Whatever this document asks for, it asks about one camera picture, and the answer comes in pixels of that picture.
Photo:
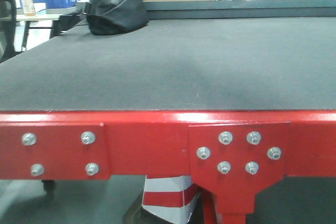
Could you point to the amber liquid bottle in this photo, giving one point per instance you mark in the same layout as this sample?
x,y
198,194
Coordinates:
x,y
28,7

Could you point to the red metal conveyor frame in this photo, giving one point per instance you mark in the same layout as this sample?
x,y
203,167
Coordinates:
x,y
232,155

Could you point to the dark grey conveyor belt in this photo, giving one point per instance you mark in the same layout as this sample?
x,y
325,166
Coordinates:
x,y
240,55

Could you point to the white background table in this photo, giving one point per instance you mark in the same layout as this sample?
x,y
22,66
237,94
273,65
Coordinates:
x,y
59,22

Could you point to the black bag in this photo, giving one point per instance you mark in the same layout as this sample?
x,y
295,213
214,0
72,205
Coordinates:
x,y
112,17

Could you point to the black office chair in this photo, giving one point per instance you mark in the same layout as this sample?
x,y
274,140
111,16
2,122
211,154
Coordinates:
x,y
8,28

